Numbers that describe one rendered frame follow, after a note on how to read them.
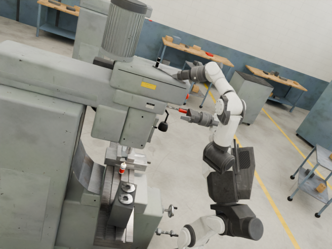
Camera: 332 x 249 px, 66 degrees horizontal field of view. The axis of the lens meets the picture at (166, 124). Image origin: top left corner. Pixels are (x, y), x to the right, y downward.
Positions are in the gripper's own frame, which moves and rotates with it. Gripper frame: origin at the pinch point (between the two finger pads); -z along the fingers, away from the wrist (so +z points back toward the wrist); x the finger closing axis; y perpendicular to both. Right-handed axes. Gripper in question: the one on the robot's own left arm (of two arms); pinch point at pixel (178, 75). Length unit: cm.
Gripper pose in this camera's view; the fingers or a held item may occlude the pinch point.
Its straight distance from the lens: 155.5
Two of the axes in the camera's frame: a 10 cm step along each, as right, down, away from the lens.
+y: -1.0, -9.7, -2.1
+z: 8.2, 0.4, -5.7
